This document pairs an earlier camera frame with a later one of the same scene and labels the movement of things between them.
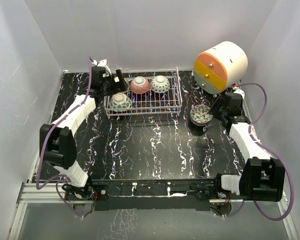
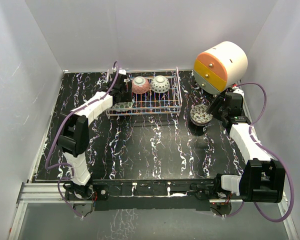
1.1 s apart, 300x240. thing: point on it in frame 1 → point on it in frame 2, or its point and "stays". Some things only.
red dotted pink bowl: (201, 114) stays
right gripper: (219, 102) stays
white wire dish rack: (149, 91) stays
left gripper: (121, 84) → (126, 97)
